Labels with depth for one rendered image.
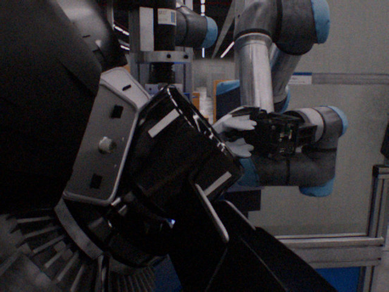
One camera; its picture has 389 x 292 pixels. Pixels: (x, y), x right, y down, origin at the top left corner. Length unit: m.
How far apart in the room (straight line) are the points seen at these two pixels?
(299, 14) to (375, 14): 1.74
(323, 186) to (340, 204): 1.90
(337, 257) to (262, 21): 0.63
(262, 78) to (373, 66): 1.84
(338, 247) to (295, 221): 1.60
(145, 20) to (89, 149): 0.20
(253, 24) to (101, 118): 0.62
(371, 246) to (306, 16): 0.62
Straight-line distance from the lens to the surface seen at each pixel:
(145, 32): 0.40
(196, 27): 0.75
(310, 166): 0.72
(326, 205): 2.60
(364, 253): 1.00
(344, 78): 2.46
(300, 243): 0.91
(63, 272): 0.29
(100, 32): 0.44
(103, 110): 0.26
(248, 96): 0.75
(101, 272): 0.29
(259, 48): 0.80
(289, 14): 0.86
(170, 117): 0.28
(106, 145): 0.25
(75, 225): 0.30
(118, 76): 0.38
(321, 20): 0.89
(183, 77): 1.35
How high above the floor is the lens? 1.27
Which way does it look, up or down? 11 degrees down
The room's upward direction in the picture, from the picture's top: straight up
